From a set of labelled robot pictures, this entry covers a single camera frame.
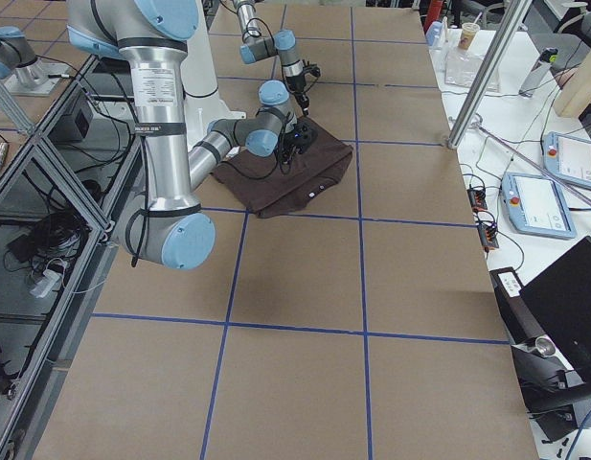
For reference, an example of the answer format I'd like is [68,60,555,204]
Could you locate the wooden post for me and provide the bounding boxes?
[553,51,591,118]

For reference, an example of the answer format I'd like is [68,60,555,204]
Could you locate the black box with label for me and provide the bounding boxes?
[489,267,550,344]

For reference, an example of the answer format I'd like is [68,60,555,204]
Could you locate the clear acrylic box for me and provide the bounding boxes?
[440,29,486,88]

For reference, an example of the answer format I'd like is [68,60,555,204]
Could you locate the blue cup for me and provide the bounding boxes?
[425,21,443,49]

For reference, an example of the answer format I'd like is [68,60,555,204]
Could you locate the white power strip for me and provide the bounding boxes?
[30,269,61,298]

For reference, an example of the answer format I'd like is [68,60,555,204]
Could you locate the aluminium frame post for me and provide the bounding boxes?
[446,0,533,150]

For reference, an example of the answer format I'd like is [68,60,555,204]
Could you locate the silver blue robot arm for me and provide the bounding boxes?
[233,0,321,116]
[67,1,297,270]

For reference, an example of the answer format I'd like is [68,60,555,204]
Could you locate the black monitor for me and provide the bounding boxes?
[520,237,591,381]

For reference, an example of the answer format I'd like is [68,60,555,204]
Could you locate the near teach pendant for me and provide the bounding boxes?
[501,172,577,240]

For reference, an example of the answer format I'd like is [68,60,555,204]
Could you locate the iced coffee cup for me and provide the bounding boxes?
[457,13,482,51]

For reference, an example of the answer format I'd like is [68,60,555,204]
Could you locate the dark brown t-shirt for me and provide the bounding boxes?
[213,117,353,219]

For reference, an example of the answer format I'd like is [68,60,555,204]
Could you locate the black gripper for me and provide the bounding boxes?
[275,131,300,166]
[287,74,309,116]

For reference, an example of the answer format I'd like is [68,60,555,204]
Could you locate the black orange connector block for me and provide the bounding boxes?
[466,187,488,213]

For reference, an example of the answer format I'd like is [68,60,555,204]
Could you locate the teach pendant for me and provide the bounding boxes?
[501,172,577,240]
[543,132,591,190]

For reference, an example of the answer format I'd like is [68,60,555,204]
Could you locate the aluminium frame rail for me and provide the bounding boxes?
[0,58,141,459]

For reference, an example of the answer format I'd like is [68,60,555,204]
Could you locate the steel cup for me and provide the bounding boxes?
[525,336,557,358]

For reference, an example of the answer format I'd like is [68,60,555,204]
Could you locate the reacher grabber stick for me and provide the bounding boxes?
[469,113,591,207]

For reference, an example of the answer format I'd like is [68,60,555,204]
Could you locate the red cylinder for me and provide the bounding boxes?
[423,0,444,33]

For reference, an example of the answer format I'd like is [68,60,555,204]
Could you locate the wrist black camera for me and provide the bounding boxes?
[293,121,318,150]
[305,64,321,79]

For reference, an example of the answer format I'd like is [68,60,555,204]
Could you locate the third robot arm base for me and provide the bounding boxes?
[0,26,70,97]

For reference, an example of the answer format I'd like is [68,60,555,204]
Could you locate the far teach pendant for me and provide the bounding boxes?
[543,132,591,190]

